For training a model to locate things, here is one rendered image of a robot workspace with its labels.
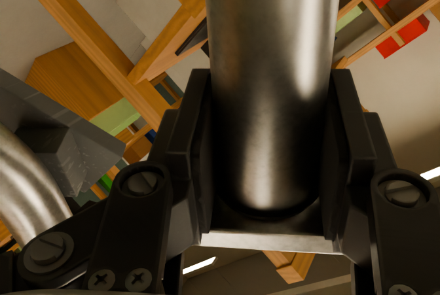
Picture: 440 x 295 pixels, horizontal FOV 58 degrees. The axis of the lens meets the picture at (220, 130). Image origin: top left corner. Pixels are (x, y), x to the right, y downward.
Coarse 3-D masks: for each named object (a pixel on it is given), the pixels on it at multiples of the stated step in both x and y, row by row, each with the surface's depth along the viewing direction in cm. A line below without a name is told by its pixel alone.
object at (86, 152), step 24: (0, 72) 20; (0, 96) 20; (24, 96) 20; (0, 120) 21; (24, 120) 21; (48, 120) 21; (72, 120) 22; (48, 144) 20; (72, 144) 22; (96, 144) 22; (120, 144) 23; (48, 168) 21; (72, 168) 21; (96, 168) 23; (72, 192) 22
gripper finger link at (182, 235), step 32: (192, 96) 10; (160, 128) 11; (192, 128) 9; (160, 160) 10; (192, 160) 9; (192, 192) 9; (64, 224) 8; (96, 224) 8; (192, 224) 9; (32, 256) 7; (64, 256) 7; (32, 288) 7
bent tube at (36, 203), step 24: (0, 144) 17; (24, 144) 19; (0, 168) 17; (24, 168) 18; (0, 192) 17; (24, 192) 18; (48, 192) 19; (0, 216) 19; (24, 216) 19; (48, 216) 19; (24, 240) 20
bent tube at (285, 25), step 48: (240, 0) 8; (288, 0) 8; (336, 0) 8; (240, 48) 8; (288, 48) 8; (240, 96) 9; (288, 96) 9; (240, 144) 10; (288, 144) 10; (240, 192) 11; (288, 192) 11; (240, 240) 11; (288, 240) 11
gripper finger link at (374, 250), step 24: (384, 192) 8; (408, 192) 8; (432, 192) 8; (384, 216) 7; (408, 216) 7; (432, 216) 7; (384, 240) 7; (408, 240) 7; (432, 240) 7; (384, 264) 6; (408, 264) 6; (432, 264) 6; (360, 288) 8; (384, 288) 6; (408, 288) 6; (432, 288) 6
